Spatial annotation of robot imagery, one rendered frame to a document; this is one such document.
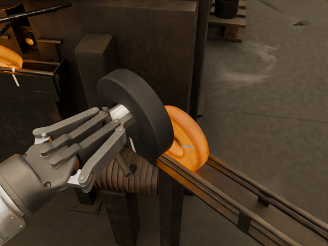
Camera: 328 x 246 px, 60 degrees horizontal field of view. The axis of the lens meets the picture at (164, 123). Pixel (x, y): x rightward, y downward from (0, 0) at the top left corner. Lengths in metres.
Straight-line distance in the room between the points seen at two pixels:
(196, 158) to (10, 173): 0.34
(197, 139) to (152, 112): 0.18
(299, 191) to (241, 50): 1.24
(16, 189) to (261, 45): 2.25
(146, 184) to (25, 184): 0.47
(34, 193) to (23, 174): 0.02
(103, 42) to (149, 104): 0.40
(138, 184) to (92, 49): 0.37
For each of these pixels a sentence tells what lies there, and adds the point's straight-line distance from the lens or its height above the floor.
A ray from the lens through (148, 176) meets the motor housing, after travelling 0.79.
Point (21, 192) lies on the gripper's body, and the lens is 0.37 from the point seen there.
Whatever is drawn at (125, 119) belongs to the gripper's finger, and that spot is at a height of 0.87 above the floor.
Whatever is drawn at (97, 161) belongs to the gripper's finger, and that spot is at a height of 0.87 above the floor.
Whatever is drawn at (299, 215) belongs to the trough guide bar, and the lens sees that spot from 0.58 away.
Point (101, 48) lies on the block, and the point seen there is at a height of 0.80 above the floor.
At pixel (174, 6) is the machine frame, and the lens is 0.75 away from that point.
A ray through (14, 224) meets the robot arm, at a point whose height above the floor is 0.85.
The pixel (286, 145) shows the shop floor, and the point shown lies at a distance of 1.66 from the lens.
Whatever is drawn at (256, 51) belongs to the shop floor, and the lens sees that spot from 2.35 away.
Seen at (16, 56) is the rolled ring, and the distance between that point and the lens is 0.88.
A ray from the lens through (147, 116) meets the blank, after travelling 0.39.
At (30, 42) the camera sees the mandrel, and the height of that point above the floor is 0.74.
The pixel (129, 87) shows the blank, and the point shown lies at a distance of 0.40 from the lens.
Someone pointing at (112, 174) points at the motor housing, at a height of 0.51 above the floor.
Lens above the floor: 1.17
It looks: 45 degrees down
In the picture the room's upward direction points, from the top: straight up
